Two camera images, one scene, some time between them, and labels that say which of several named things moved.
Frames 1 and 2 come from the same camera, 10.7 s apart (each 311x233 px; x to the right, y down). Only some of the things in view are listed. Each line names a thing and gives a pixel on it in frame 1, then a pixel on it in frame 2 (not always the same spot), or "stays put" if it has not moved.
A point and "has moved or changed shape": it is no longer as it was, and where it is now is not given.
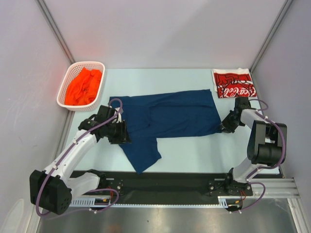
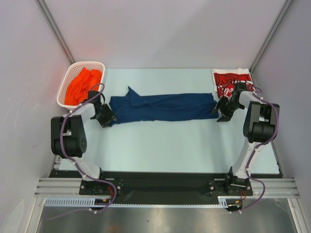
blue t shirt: [150, 116] has moved or changed shape
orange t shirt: [83, 87] stays put
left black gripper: [123, 136] to [105, 122]
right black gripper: [230, 123] to [226, 108]
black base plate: [170, 185] stays put
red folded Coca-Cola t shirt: [233, 83] stays put
